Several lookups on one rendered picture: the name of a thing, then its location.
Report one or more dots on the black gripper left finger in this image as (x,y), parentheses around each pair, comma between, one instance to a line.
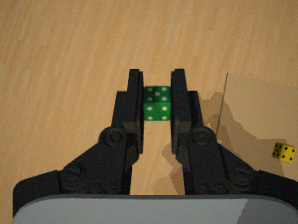
(106,167)

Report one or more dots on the yellow die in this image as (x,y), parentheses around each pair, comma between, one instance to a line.
(284,152)

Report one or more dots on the beige flat mat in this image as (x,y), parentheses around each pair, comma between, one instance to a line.
(255,115)

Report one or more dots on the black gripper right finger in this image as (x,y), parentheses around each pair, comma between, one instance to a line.
(214,169)

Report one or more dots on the green die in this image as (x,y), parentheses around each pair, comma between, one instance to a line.
(157,103)

